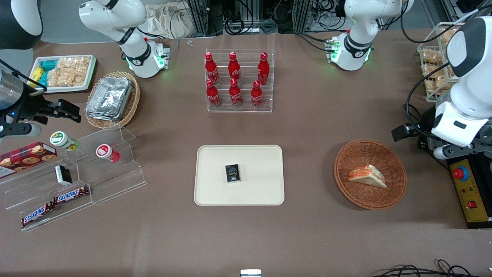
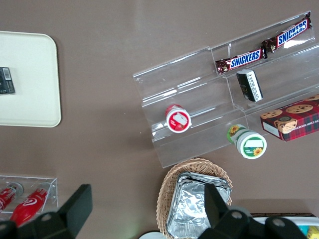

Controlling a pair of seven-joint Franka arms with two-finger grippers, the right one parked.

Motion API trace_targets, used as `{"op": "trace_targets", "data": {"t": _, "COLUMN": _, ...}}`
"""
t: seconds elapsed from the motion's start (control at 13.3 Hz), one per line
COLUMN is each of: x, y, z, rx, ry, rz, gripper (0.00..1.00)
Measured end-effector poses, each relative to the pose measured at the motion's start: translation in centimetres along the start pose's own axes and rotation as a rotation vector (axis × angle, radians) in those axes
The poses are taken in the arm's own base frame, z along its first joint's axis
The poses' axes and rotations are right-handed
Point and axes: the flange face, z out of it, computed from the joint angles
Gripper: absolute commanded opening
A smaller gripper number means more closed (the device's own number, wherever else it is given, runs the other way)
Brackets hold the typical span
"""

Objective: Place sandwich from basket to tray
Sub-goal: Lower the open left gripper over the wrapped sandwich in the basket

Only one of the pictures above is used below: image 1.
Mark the white rectangular snack tray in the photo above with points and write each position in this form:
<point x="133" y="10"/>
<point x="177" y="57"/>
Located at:
<point x="90" y="82"/>

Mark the red cookie box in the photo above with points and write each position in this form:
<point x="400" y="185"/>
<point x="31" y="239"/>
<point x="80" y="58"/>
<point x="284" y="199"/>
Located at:
<point x="27" y="157"/>

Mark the rice cracker bag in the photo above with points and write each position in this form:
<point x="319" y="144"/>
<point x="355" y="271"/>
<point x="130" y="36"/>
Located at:
<point x="59" y="73"/>
<point x="80" y="69"/>

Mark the beige cloth bag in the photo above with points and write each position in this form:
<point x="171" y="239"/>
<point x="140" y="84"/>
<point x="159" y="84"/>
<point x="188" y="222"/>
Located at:
<point x="169" y="21"/>

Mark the teal snack pack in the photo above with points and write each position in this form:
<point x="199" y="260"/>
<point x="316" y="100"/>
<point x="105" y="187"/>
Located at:
<point x="43" y="79"/>
<point x="49" y="65"/>

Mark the green lid cup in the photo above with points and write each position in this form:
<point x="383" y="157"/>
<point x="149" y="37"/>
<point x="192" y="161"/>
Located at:
<point x="61" y="139"/>

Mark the fried snack bag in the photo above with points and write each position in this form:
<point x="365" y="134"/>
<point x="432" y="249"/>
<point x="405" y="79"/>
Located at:
<point x="432" y="70"/>
<point x="431" y="57"/>
<point x="440" y="85"/>
<point x="447" y="35"/>

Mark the stack of foil trays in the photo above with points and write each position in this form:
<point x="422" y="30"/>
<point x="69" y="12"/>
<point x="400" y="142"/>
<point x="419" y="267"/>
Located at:
<point x="109" y="98"/>

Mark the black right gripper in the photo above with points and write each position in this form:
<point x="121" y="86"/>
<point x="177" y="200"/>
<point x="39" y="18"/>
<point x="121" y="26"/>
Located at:
<point x="31" y="107"/>

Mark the clear acrylic bottle rack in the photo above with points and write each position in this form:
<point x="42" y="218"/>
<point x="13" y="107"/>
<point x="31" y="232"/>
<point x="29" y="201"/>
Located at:
<point x="246" y="104"/>

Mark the brown wicker basket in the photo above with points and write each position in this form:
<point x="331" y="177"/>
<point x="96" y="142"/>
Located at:
<point x="369" y="154"/>

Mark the triangle sandwich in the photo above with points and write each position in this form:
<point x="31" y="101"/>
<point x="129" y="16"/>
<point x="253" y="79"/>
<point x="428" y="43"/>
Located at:
<point x="367" y="176"/>

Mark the small black snack pack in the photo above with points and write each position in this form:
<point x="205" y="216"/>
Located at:
<point x="232" y="173"/>

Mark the snickers chocolate bar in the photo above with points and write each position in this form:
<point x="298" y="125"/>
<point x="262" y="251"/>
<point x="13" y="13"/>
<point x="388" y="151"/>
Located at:
<point x="36" y="215"/>
<point x="71" y="195"/>

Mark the red emergency stop button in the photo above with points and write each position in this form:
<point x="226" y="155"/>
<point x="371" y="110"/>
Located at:
<point x="459" y="173"/>

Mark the black machine with yellow panel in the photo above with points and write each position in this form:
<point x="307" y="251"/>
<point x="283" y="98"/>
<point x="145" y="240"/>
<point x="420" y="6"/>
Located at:
<point x="472" y="192"/>

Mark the light wicker basket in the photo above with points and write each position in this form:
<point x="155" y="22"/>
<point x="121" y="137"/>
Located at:
<point x="132" y="104"/>

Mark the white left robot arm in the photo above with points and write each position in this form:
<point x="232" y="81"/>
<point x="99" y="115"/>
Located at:
<point x="357" y="23"/>

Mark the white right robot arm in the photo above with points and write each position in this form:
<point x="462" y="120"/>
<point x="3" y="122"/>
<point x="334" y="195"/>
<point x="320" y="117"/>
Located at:
<point x="115" y="19"/>

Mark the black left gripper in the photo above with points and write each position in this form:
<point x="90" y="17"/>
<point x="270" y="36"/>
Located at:
<point x="426" y="125"/>

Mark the silver metal object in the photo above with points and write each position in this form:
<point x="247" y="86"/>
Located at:
<point x="250" y="273"/>

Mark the clear acrylic step display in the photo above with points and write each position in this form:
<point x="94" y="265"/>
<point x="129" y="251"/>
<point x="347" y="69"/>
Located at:
<point x="115" y="181"/>

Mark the beige plastic tray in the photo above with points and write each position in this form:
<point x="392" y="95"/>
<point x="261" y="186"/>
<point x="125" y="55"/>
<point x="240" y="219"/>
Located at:
<point x="253" y="192"/>

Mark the red cola bottle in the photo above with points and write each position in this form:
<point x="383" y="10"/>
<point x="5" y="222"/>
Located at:
<point x="211" y="69"/>
<point x="256" y="96"/>
<point x="263" y="70"/>
<point x="235" y="94"/>
<point x="234" y="68"/>
<point x="212" y="96"/>

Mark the red lid cup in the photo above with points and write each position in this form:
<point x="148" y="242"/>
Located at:
<point x="105" y="151"/>

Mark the small black white box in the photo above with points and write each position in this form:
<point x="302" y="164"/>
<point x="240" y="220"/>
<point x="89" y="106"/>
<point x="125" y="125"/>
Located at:
<point x="63" y="175"/>

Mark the yellow snack pack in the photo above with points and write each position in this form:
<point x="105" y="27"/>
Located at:
<point x="36" y="74"/>

